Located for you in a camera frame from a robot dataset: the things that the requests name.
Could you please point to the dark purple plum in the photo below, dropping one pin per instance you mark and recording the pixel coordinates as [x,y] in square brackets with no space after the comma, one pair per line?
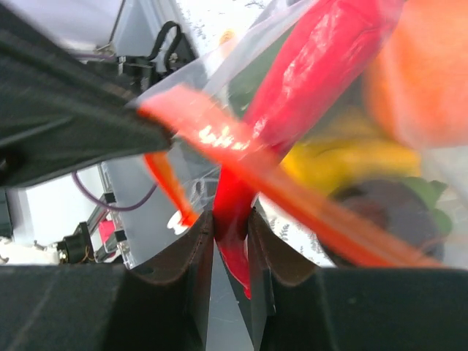
[397,209]

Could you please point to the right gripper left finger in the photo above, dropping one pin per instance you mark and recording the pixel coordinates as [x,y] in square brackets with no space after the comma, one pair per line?
[160,305]

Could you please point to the clear zip top bag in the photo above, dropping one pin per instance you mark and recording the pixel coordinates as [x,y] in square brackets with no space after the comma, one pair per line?
[193,103]

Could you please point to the orange fruit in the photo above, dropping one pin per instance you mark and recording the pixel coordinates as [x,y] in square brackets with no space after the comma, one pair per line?
[416,88]

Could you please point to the yellow bell pepper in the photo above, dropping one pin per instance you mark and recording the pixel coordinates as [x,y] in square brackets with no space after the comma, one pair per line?
[348,149]

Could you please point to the green lime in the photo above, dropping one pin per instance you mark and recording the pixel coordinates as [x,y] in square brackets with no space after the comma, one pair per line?
[243,87]

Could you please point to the red chili pepper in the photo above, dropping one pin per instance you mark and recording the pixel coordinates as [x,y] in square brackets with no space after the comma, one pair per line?
[327,49]

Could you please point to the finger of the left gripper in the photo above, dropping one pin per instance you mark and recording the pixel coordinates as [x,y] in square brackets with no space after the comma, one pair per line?
[59,115]

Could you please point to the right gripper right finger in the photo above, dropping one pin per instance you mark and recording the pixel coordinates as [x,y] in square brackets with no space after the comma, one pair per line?
[296,305]

